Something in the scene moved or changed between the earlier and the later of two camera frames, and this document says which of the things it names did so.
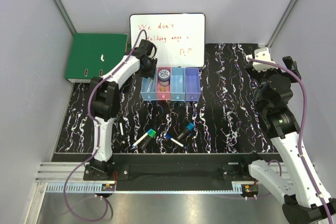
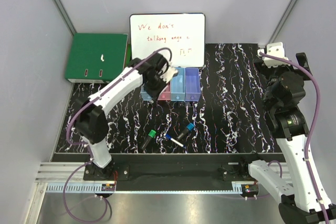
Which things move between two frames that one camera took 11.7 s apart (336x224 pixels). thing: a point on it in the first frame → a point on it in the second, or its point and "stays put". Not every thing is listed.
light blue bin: [178, 84] stays put
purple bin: [192, 89] stays put
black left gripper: [150, 73] → [155, 94]
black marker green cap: [150, 135] stays put
